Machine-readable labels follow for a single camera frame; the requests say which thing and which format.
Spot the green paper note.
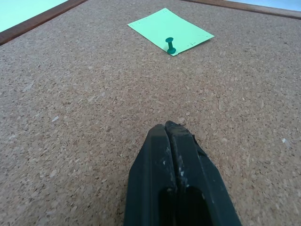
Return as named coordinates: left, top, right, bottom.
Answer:
left=127, top=8, right=215, bottom=57

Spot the green pushpin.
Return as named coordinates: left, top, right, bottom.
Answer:
left=165, top=37, right=177, bottom=55

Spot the cork board with wooden frame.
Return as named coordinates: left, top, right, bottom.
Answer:
left=0, top=0, right=301, bottom=226

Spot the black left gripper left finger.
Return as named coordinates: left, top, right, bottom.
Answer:
left=123, top=124, right=177, bottom=226

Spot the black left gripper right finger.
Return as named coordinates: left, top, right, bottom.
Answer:
left=164, top=121, right=243, bottom=226

